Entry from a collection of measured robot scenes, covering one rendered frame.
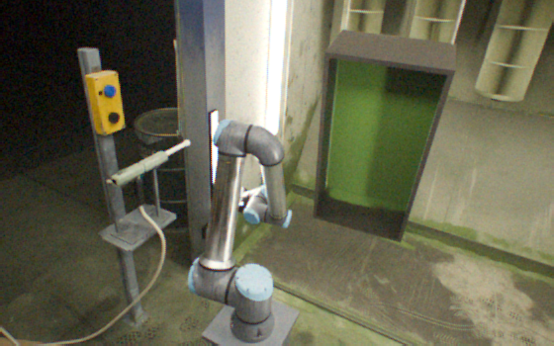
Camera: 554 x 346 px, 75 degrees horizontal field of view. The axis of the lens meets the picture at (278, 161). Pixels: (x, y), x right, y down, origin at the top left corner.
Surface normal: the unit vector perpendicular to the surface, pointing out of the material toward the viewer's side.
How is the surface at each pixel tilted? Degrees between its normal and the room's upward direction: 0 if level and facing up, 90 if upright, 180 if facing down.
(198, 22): 90
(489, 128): 57
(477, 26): 90
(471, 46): 90
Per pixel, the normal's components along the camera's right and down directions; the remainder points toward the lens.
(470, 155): -0.35, -0.15
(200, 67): -0.46, 0.39
